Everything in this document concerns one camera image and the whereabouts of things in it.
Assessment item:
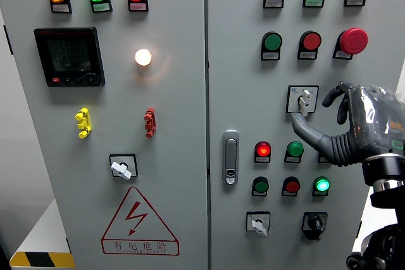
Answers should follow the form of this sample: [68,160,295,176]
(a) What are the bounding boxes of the silver door lock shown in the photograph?
[222,130,240,186]

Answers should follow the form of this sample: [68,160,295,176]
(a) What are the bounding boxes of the white handle turn switch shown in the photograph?
[245,211,271,237]
[108,153,139,181]
[285,84,320,117]

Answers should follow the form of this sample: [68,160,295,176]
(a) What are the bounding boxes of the white round lamp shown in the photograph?
[134,48,153,67]

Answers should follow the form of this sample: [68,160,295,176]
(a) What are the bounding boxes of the large red stop button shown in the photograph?
[337,27,370,56]

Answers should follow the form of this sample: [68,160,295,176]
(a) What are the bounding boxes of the black display meter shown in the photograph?
[34,27,106,88]

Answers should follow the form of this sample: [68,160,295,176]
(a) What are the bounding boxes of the green push button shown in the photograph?
[252,176,270,193]
[285,141,304,158]
[262,31,284,52]

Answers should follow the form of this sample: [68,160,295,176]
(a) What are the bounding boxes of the small yellow handle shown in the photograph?
[75,107,92,139]

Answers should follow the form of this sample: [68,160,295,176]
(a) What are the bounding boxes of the red warning triangle sticker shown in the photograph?
[101,186,180,256]

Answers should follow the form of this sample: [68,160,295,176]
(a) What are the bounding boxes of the black handle turn switch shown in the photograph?
[301,211,328,242]

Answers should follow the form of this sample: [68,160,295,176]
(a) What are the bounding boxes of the small red handle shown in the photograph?
[144,107,158,139]

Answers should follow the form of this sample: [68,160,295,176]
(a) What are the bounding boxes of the red push button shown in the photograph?
[282,176,301,194]
[299,30,323,52]

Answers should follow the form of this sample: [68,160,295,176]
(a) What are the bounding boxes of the black yellow striped tape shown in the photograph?
[9,251,76,269]

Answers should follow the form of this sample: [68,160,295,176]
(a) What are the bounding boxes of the pale grey cabinet door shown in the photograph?
[206,0,405,270]
[0,0,209,270]

